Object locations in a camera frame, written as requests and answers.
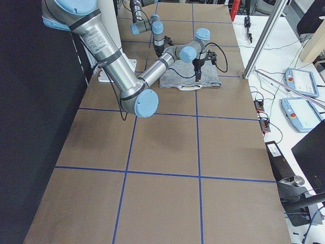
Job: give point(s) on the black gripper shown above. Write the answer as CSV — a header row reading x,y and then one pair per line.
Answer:
x,y
196,62
158,51

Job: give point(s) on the blue white striped polo shirt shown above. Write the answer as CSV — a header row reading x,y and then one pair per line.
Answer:
x,y
181,76

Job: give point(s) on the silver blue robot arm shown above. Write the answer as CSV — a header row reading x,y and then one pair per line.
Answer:
x,y
142,23
139,100

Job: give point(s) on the orange black connector block far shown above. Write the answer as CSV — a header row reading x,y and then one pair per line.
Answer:
x,y
259,106

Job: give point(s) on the orange black connector block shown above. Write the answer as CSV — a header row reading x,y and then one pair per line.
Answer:
x,y
259,106
264,125

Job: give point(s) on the black tripod stick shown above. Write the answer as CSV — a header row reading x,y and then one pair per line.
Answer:
x,y
247,22

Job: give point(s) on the orange black connector block near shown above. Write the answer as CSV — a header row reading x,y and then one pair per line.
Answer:
x,y
264,125

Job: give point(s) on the blue teach pendant far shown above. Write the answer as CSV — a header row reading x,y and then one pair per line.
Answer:
x,y
301,81

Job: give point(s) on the blue teach pendant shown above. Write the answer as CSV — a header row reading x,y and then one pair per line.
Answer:
x,y
301,81
301,113

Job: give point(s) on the blue teach pendant near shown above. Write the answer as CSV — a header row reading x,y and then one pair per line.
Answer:
x,y
301,113

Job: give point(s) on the beige cardboard board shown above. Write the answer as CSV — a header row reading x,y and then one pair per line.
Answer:
x,y
315,45

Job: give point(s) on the black box with label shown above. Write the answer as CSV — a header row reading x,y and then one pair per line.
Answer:
x,y
280,167

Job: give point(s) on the black monitor on stand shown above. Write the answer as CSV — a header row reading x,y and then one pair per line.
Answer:
x,y
298,204

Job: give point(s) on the silver metal cylinder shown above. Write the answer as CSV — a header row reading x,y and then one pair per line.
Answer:
x,y
298,181

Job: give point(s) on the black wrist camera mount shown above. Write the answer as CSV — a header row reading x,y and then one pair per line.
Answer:
x,y
168,41
211,56

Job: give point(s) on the aluminium frame post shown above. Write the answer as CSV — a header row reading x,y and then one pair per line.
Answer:
x,y
270,24

